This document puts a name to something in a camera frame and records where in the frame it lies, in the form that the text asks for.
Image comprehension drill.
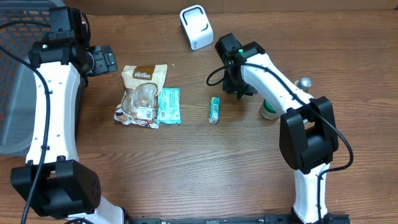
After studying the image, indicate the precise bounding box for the green lid white jar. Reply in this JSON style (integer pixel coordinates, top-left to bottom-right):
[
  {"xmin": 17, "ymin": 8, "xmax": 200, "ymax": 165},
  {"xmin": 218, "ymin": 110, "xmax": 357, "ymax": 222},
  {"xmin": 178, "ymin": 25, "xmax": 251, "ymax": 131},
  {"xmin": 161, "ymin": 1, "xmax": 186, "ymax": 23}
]
[{"xmin": 260, "ymin": 100, "xmax": 279, "ymax": 119}]

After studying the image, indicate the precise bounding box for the grey plastic mesh basket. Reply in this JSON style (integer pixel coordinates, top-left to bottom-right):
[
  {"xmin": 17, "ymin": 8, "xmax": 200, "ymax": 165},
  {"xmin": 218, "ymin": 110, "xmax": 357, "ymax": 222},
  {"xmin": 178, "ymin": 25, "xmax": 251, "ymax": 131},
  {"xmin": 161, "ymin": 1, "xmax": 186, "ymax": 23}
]
[{"xmin": 1, "ymin": 1, "xmax": 83, "ymax": 159}]

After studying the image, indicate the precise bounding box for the brown white snack packet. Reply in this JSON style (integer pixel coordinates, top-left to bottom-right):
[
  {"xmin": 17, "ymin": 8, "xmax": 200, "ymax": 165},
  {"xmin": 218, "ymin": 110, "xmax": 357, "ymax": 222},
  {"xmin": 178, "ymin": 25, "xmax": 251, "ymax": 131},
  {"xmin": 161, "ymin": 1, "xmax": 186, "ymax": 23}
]
[{"xmin": 114, "ymin": 64, "xmax": 168, "ymax": 129}]

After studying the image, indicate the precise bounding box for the white black barcode scanner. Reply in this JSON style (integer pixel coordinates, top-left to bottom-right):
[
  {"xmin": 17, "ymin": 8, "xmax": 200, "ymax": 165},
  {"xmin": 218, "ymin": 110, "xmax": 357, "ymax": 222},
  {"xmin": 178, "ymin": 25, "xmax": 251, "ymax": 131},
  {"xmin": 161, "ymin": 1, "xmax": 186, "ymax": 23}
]
[{"xmin": 179, "ymin": 4, "xmax": 214, "ymax": 50}]

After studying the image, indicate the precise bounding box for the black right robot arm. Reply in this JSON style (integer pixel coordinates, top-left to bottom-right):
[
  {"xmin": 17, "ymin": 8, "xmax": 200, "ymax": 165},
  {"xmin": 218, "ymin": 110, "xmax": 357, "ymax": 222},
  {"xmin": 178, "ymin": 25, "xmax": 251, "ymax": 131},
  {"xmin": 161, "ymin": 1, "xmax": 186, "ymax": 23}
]
[{"xmin": 215, "ymin": 39, "xmax": 338, "ymax": 223}]

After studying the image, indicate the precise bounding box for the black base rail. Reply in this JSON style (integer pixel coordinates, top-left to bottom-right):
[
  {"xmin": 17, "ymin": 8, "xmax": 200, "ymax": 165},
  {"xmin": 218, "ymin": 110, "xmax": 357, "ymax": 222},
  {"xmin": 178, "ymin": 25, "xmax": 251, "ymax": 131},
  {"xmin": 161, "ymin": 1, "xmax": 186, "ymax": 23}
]
[{"xmin": 124, "ymin": 213, "xmax": 352, "ymax": 224}]

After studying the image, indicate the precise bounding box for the teal white wet wipes pack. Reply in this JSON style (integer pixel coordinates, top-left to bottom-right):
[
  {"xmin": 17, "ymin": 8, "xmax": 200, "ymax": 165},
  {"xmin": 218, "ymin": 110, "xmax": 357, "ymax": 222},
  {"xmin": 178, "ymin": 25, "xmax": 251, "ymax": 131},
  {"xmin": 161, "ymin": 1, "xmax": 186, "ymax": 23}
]
[{"xmin": 157, "ymin": 88, "xmax": 182, "ymax": 124}]

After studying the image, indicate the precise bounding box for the yellow dish soap bottle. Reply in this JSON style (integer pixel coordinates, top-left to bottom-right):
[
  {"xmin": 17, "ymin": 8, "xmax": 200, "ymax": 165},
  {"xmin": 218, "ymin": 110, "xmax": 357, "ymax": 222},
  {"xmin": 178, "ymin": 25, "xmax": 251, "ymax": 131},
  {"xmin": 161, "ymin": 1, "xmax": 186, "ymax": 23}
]
[{"xmin": 294, "ymin": 77, "xmax": 312, "ymax": 93}]

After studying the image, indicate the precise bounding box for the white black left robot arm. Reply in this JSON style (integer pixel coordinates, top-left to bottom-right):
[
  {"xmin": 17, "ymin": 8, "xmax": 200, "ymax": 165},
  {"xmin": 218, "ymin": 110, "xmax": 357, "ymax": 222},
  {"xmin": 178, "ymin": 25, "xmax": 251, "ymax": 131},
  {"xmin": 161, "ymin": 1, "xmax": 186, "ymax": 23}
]
[{"xmin": 11, "ymin": 38, "xmax": 129, "ymax": 223}]

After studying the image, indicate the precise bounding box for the teal snack packet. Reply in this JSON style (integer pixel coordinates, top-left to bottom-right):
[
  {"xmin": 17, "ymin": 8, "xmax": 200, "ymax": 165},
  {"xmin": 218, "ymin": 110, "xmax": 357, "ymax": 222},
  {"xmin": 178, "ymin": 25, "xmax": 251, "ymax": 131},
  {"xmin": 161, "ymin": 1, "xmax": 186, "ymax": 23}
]
[{"xmin": 209, "ymin": 97, "xmax": 220, "ymax": 124}]

